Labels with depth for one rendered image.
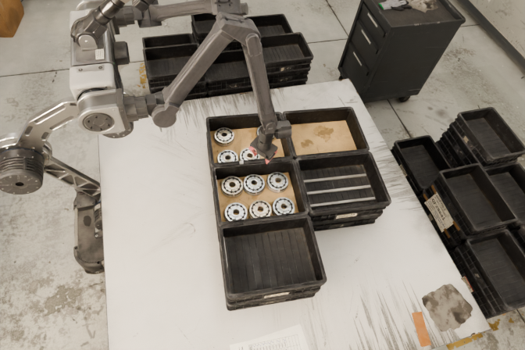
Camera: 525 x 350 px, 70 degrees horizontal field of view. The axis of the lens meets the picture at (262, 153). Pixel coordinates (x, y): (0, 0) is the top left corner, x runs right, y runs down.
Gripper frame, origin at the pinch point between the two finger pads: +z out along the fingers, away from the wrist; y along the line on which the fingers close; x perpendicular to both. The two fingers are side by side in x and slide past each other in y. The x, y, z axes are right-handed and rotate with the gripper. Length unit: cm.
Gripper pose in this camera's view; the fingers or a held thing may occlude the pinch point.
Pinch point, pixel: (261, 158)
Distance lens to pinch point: 163.1
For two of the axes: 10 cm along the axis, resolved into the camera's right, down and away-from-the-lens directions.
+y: -8.2, -5.2, 2.5
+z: -1.1, 5.8, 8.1
